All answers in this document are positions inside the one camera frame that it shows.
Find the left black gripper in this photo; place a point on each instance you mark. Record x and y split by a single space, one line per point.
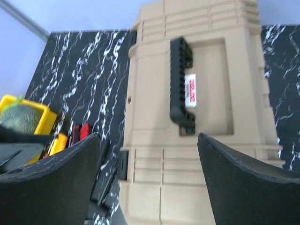
17 149

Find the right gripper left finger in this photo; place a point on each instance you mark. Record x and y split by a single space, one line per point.
53 191

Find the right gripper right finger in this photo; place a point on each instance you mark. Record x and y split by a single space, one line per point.
246 191

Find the tan plastic tool box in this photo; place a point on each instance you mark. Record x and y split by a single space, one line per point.
197 67

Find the green melon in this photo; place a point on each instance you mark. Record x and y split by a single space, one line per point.
21 118

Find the yellow plastic bin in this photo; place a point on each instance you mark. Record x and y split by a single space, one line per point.
47 119

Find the yellow utility knife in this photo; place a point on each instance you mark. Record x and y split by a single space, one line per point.
57 145

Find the black marble pattern mat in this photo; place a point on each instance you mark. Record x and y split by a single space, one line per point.
83 76

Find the red handled pliers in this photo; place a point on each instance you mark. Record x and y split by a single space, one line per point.
79 132

